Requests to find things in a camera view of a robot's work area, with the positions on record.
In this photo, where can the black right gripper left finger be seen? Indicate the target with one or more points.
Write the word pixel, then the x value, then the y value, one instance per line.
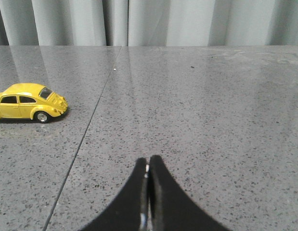
pixel 129 210

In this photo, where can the grey curtain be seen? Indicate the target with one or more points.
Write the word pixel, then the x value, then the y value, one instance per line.
pixel 149 22

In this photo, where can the yellow toy beetle car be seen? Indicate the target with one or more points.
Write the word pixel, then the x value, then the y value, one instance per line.
pixel 31 101

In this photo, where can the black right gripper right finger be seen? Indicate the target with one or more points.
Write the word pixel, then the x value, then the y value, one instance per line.
pixel 172 209

